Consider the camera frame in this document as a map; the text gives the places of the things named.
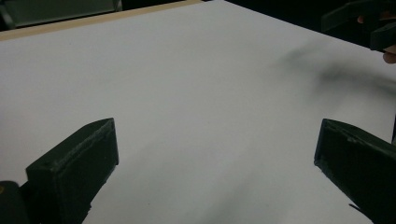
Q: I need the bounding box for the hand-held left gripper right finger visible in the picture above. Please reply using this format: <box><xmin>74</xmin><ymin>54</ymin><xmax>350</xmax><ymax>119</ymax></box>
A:
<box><xmin>313</xmin><ymin>118</ymin><xmax>396</xmax><ymax>224</ymax></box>

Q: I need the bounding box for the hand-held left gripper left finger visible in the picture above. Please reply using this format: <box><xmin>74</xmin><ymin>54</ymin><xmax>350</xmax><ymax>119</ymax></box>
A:
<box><xmin>25</xmin><ymin>117</ymin><xmax>120</xmax><ymax>224</ymax></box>

